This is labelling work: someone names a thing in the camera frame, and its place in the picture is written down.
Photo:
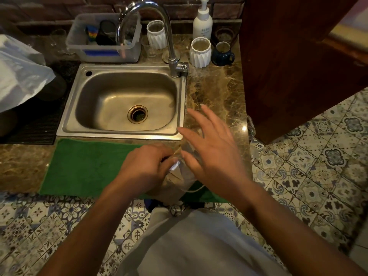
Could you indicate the small clear glass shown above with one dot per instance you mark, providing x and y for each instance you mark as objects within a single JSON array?
[{"x": 149, "y": 48}]

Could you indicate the white ribbed ceramic cup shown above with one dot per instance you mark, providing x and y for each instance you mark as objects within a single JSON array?
[
  {"x": 200, "y": 53},
  {"x": 156, "y": 34}
]

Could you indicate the person's right middle finger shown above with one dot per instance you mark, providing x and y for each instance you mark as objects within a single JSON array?
[{"x": 199, "y": 120}]

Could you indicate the white pump bottle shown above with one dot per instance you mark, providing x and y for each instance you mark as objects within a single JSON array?
[{"x": 202, "y": 21}]

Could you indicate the person's left thumb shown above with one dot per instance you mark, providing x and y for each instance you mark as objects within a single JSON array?
[{"x": 169, "y": 166}]

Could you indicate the person's left forearm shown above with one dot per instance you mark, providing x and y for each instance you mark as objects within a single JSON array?
[{"x": 86, "y": 229}]

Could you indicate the clear drinking glass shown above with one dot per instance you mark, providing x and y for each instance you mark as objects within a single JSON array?
[{"x": 179, "y": 181}]

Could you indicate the stainless steel sink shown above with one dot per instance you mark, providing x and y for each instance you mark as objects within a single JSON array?
[{"x": 120, "y": 103}]

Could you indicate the green towel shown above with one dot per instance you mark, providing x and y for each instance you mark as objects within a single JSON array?
[{"x": 83, "y": 169}]

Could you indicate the dark glass cup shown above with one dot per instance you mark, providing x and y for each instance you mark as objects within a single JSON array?
[{"x": 224, "y": 35}]

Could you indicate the black rubber mat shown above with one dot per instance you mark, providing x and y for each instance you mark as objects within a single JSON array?
[{"x": 37, "y": 117}]

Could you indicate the clear stemmed glass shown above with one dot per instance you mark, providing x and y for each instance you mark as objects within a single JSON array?
[{"x": 59, "y": 40}]

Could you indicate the person's right forearm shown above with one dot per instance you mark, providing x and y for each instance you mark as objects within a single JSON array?
[{"x": 290, "y": 232}]

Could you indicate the chrome faucet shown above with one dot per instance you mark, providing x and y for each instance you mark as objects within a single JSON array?
[{"x": 169, "y": 34}]

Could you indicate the person's dark shoe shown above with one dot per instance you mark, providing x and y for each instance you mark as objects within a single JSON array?
[{"x": 151, "y": 204}]

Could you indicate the person's left hand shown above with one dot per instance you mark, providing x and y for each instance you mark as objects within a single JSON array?
[{"x": 141, "y": 169}]

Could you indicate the person's white garment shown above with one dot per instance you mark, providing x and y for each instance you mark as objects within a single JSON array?
[{"x": 195, "y": 244}]

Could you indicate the dark wooden cabinet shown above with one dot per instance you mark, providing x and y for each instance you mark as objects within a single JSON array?
[{"x": 293, "y": 60}]

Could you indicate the white plastic bag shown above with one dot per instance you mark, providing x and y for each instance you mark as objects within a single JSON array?
[{"x": 20, "y": 74}]

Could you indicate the dark blue mug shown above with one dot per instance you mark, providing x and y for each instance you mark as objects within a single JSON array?
[{"x": 222, "y": 54}]

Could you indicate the black cup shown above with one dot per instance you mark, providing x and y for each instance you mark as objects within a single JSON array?
[{"x": 106, "y": 33}]

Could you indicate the person's right thumb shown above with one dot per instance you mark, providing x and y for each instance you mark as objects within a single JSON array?
[{"x": 191, "y": 163}]

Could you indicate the person's right hand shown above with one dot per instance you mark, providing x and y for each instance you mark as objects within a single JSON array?
[{"x": 221, "y": 160}]

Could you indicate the clear plastic storage container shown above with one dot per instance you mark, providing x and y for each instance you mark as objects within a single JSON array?
[{"x": 103, "y": 51}]

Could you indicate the colourful sponge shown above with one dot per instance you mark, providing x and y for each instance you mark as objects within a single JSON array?
[{"x": 92, "y": 33}]

